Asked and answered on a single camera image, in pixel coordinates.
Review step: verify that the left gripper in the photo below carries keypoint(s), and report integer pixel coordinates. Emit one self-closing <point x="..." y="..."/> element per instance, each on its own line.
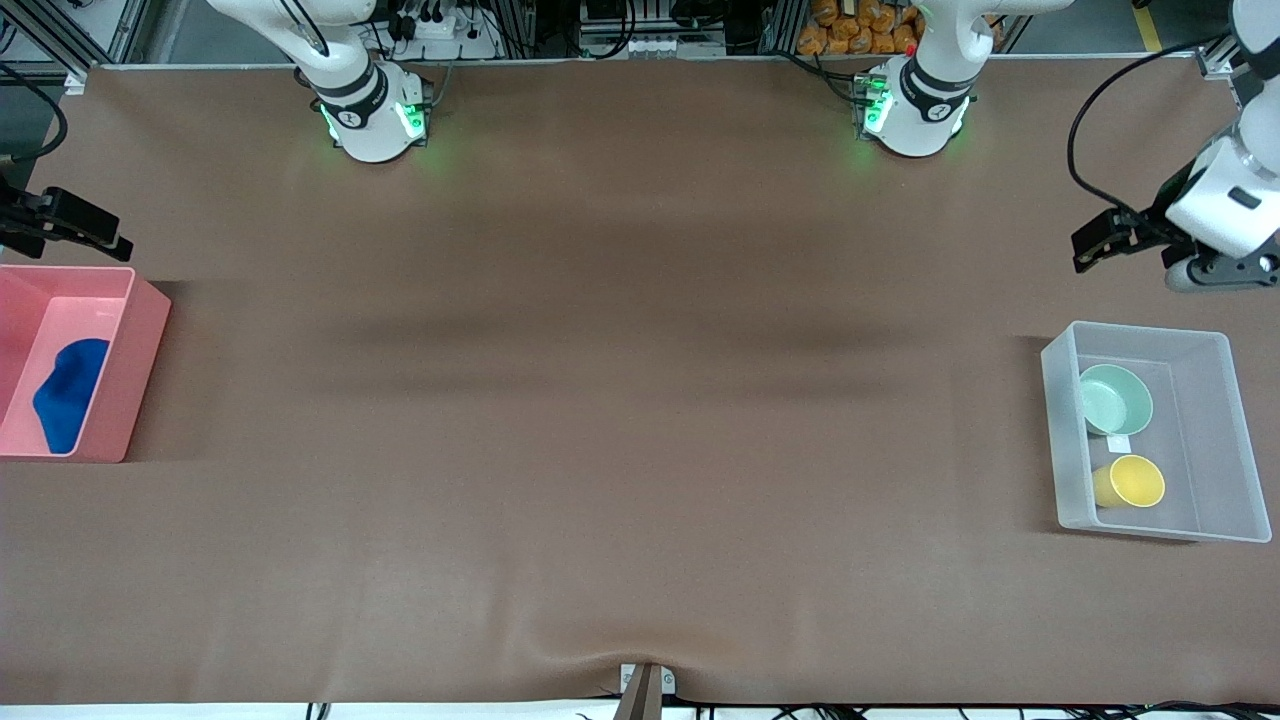
<point x="1163" y="214"/>

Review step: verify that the mint green bowl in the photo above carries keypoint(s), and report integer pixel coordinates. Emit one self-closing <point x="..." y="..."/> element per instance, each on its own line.
<point x="1110" y="400"/>

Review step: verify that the blue cloth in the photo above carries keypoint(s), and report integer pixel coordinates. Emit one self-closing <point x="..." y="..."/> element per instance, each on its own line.
<point x="70" y="400"/>

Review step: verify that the yellow plastic cup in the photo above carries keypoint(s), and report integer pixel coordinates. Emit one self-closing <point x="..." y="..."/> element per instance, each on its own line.
<point x="1135" y="482"/>

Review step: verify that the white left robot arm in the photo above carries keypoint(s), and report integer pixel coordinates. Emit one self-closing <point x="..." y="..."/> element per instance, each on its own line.
<point x="925" y="110"/>

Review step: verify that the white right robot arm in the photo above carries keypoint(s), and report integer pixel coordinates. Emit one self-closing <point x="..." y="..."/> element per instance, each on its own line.
<point x="370" y="120"/>

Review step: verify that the pink plastic bin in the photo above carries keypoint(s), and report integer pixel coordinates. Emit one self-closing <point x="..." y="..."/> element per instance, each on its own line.
<point x="140" y="380"/>

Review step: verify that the white paper label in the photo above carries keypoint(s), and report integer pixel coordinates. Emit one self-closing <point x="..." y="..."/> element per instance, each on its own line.
<point x="1120" y="444"/>

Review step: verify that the clear plastic bin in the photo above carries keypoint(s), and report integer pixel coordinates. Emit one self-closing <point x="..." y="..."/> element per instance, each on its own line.
<point x="1200" y="480"/>

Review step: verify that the white power strip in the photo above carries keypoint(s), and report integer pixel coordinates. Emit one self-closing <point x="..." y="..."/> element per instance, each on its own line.
<point x="450" y="48"/>

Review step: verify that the brown table mat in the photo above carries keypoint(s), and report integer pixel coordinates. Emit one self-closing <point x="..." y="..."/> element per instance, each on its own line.
<point x="600" y="400"/>

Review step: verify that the aluminium frame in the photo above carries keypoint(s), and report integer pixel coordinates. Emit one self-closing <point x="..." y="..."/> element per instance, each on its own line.
<point x="1215" y="62"/>
<point x="125" y="30"/>

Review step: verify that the grey metal bracket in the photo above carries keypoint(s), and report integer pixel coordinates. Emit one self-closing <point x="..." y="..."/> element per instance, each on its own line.
<point x="668" y="682"/>

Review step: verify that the brown camera pole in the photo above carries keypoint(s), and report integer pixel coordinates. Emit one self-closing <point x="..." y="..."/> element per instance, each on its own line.
<point x="640" y="700"/>

